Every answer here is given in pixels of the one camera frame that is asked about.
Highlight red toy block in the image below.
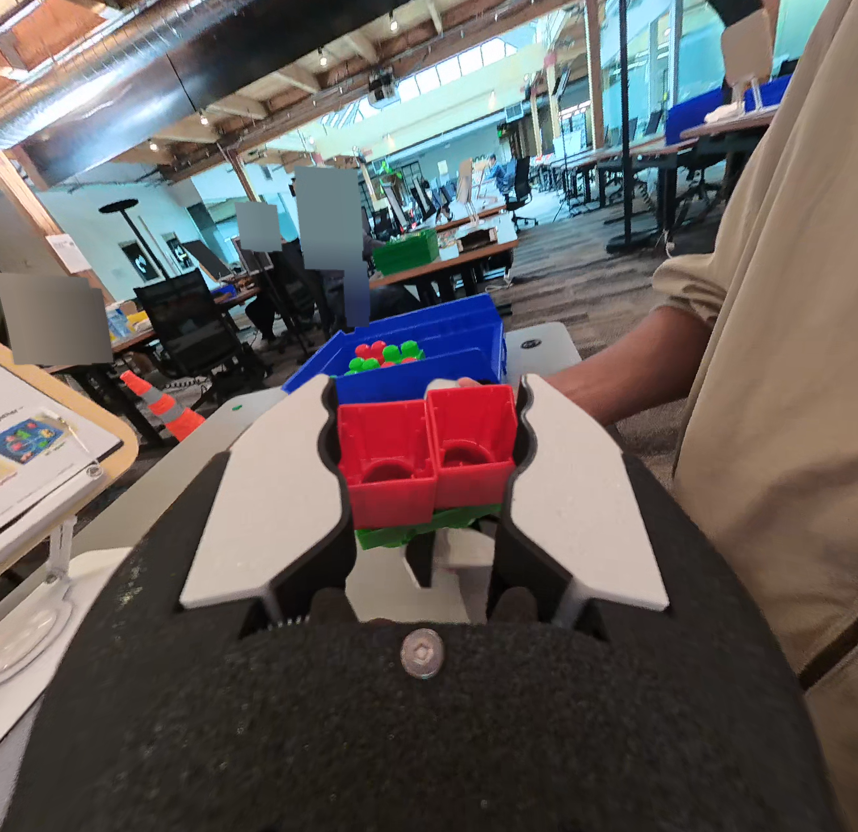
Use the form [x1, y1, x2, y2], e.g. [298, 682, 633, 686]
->
[425, 383, 520, 511]
[336, 399, 439, 531]

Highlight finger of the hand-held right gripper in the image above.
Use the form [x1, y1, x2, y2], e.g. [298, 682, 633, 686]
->
[346, 527, 497, 625]

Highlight person's right forearm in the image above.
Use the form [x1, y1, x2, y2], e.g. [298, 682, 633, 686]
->
[543, 303, 711, 424]

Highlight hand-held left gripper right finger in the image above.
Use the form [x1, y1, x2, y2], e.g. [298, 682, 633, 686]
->
[490, 374, 669, 610]

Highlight black floor lamp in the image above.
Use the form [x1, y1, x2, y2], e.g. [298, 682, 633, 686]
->
[98, 200, 168, 283]
[606, 0, 658, 254]

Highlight green crate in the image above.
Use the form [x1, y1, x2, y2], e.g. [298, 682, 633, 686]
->
[372, 229, 442, 277]

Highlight green double toy block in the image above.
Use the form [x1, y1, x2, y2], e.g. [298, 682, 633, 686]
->
[356, 504, 504, 551]

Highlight wooden clipboard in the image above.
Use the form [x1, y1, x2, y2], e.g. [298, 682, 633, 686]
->
[0, 347, 139, 571]

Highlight printed instruction sheet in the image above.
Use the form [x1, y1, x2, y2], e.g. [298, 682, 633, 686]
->
[0, 366, 122, 525]

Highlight person's beige jacket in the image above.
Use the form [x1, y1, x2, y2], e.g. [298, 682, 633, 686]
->
[653, 0, 858, 832]

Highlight black office chair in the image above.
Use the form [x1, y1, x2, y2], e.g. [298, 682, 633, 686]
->
[135, 269, 266, 397]

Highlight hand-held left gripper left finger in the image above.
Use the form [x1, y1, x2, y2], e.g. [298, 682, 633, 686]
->
[181, 374, 356, 610]

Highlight blue plastic bin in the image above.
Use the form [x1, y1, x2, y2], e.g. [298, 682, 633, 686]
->
[285, 294, 508, 404]

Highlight pile of colourful toy blocks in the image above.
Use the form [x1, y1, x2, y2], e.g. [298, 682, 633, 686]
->
[346, 339, 425, 374]

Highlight orange traffic cone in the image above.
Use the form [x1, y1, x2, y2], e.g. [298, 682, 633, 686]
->
[118, 367, 206, 441]

